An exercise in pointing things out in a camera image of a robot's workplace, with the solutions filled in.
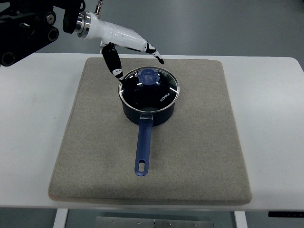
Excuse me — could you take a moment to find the black table control panel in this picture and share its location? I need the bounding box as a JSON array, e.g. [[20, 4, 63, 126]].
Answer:
[[268, 211, 304, 218]]

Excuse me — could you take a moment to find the beige fabric mat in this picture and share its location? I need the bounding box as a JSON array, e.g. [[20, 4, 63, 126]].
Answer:
[[48, 57, 252, 206]]

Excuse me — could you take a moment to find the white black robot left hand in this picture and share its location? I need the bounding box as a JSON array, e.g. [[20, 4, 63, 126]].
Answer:
[[75, 11, 164, 84]]

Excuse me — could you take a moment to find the white table leg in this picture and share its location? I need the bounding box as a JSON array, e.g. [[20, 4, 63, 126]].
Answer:
[[53, 209, 68, 228], [234, 211, 248, 228]]

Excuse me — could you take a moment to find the glass pot lid blue knob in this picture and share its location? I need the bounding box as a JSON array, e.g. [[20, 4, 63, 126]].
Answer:
[[119, 66, 180, 112]]

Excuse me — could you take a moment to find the white left table leg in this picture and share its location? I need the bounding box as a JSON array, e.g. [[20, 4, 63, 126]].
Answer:
[[53, 209, 68, 228]]

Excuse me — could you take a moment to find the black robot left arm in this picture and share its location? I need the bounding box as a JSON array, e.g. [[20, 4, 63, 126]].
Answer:
[[0, 0, 86, 67]]

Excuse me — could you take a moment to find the metal table base plate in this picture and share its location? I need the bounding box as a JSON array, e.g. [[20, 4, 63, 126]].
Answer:
[[95, 216, 214, 228]]

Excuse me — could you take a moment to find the dark blue saucepan blue handle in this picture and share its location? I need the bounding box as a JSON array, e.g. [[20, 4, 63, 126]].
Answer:
[[119, 67, 179, 177]]

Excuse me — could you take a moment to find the white right table leg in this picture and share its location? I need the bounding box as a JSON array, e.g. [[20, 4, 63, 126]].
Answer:
[[234, 211, 248, 228]]

